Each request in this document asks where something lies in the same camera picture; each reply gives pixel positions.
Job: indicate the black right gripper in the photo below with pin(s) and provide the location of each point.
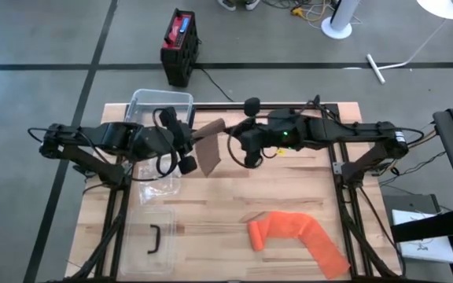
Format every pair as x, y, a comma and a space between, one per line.
253, 159

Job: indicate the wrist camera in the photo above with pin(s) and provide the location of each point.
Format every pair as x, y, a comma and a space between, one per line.
285, 120
152, 139

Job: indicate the grey flat box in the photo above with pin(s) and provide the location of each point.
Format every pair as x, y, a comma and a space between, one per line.
407, 202

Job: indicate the clear plastic container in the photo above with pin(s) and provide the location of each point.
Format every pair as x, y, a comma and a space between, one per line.
159, 102

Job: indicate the white pole with round base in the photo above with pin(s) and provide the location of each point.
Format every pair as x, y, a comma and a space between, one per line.
342, 15

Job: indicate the red black battery box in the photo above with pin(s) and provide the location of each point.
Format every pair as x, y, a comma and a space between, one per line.
179, 51

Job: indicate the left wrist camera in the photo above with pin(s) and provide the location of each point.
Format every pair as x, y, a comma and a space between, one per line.
152, 139

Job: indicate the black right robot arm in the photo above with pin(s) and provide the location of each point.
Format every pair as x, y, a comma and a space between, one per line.
352, 131

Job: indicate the person's shoe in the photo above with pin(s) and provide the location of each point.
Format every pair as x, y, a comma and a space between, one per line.
252, 4
226, 4

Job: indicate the white box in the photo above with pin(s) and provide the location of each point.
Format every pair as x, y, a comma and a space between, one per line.
423, 251

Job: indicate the orange elastic bandage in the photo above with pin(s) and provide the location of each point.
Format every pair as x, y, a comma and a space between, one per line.
301, 232

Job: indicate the black flat bar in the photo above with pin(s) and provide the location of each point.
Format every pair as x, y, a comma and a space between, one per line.
427, 228

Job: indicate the clear plastic bag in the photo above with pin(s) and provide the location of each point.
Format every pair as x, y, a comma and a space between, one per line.
159, 184

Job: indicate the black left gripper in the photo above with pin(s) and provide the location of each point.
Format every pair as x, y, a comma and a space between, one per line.
187, 165

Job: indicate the black table frame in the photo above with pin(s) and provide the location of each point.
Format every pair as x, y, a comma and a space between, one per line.
226, 106

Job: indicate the brown elastic bandage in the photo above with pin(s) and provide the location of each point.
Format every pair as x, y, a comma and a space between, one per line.
208, 157

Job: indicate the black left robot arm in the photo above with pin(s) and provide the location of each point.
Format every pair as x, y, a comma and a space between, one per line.
93, 137

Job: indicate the white floor stand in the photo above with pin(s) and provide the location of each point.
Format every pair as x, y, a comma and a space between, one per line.
376, 68

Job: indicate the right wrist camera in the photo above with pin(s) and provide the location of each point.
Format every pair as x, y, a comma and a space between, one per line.
285, 120

